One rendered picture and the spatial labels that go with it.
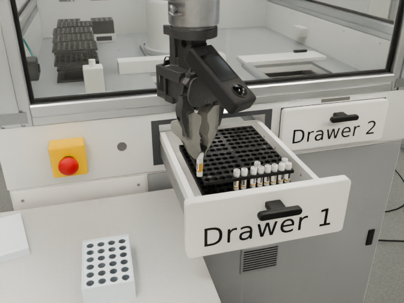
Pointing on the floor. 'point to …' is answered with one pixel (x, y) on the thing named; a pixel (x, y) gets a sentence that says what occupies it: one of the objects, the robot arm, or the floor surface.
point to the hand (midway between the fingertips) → (202, 151)
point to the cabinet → (317, 293)
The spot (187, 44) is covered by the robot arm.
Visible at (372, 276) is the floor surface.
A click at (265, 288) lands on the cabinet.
